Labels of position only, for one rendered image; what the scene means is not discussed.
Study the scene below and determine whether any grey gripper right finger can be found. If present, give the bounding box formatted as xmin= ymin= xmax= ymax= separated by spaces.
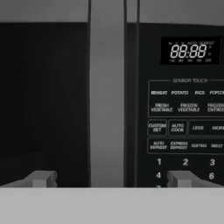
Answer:
xmin=166 ymin=170 xmax=224 ymax=188

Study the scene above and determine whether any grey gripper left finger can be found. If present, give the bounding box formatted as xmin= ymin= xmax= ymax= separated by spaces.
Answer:
xmin=0 ymin=170 xmax=59 ymax=188

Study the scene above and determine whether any black microwave oven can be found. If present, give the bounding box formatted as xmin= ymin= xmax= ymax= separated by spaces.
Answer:
xmin=0 ymin=0 xmax=224 ymax=188

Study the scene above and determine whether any black microwave door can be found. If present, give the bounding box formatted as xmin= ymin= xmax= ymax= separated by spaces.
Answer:
xmin=0 ymin=0 xmax=128 ymax=188

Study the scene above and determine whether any grey microwave door handle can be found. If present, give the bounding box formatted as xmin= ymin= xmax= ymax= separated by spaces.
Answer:
xmin=88 ymin=0 xmax=126 ymax=188

